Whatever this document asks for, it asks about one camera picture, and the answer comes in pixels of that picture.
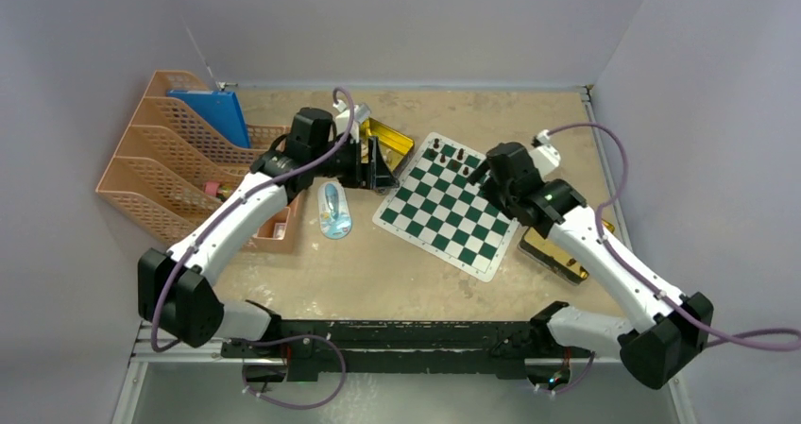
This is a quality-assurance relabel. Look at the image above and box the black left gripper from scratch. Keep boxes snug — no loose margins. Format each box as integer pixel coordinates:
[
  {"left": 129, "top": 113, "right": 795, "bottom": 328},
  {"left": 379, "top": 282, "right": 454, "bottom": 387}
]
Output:
[{"left": 310, "top": 135, "right": 398, "bottom": 189}]

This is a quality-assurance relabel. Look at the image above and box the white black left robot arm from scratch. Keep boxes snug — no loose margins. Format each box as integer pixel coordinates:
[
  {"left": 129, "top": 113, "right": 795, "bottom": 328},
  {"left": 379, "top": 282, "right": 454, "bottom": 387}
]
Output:
[{"left": 137, "top": 101, "right": 398, "bottom": 357}]

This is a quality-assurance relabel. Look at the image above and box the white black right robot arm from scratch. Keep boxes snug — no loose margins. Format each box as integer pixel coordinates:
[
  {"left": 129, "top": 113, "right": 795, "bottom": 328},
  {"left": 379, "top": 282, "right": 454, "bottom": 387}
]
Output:
[{"left": 468, "top": 142, "right": 714, "bottom": 389}]

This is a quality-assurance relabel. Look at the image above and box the gold tin with light pieces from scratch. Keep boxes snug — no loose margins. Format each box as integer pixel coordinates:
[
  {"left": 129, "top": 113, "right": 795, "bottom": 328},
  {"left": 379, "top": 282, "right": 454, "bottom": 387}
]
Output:
[{"left": 360, "top": 117, "right": 415, "bottom": 177}]

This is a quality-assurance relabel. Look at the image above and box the green white chess board mat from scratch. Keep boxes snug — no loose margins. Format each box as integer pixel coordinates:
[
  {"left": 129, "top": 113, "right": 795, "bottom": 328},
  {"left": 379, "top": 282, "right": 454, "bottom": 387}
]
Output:
[{"left": 372, "top": 132, "right": 520, "bottom": 282}]

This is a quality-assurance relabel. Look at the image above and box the gold tin with dark pieces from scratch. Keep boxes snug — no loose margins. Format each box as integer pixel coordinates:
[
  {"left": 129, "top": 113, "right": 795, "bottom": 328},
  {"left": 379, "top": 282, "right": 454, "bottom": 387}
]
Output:
[{"left": 518, "top": 226, "right": 589, "bottom": 285}]

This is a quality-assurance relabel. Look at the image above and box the light blue round item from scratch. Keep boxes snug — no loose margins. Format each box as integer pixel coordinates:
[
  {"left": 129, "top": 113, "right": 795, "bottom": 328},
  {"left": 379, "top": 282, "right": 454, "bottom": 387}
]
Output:
[{"left": 317, "top": 181, "right": 352, "bottom": 240}]

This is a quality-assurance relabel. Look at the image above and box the small orange plastic box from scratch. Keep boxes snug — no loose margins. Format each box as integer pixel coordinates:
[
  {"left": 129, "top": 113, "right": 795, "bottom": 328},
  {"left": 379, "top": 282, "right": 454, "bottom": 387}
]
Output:
[{"left": 253, "top": 205, "right": 300, "bottom": 254}]

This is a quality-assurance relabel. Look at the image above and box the pink bottle in rack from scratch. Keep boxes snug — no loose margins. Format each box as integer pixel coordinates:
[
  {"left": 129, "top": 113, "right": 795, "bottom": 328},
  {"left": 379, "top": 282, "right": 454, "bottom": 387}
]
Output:
[{"left": 203, "top": 180, "right": 235, "bottom": 202}]

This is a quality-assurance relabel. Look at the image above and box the blue folder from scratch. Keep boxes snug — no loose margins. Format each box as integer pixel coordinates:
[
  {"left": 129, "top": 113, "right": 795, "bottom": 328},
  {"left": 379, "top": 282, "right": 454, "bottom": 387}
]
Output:
[{"left": 166, "top": 90, "right": 251, "bottom": 148}]

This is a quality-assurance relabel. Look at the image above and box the orange plastic file rack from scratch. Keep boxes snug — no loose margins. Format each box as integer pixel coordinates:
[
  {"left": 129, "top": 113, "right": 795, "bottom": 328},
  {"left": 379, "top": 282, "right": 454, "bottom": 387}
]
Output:
[{"left": 96, "top": 70, "right": 290, "bottom": 246}]

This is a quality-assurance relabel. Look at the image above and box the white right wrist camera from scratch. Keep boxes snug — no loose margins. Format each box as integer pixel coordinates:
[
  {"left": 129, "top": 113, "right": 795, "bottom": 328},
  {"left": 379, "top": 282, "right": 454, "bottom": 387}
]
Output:
[{"left": 529, "top": 129, "right": 561, "bottom": 178}]

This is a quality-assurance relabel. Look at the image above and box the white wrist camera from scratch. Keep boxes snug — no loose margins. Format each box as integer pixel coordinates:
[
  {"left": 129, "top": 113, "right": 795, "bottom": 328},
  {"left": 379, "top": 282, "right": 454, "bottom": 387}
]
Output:
[
  {"left": 332, "top": 100, "right": 371, "bottom": 143},
  {"left": 529, "top": 129, "right": 561, "bottom": 178}
]

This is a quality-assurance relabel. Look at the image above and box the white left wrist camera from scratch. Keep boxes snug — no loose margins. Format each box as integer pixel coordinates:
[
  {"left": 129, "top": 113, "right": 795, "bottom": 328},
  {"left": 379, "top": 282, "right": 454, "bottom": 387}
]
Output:
[{"left": 332, "top": 100, "right": 371, "bottom": 143}]

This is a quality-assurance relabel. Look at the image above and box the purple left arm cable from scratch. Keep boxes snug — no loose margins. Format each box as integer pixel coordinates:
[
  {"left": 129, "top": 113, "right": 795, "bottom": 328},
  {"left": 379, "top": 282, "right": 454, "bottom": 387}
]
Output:
[{"left": 149, "top": 87, "right": 357, "bottom": 411}]

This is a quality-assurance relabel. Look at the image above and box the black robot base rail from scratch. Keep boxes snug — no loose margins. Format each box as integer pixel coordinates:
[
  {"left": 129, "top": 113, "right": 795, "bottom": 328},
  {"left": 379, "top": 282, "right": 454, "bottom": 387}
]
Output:
[{"left": 222, "top": 319, "right": 588, "bottom": 388}]

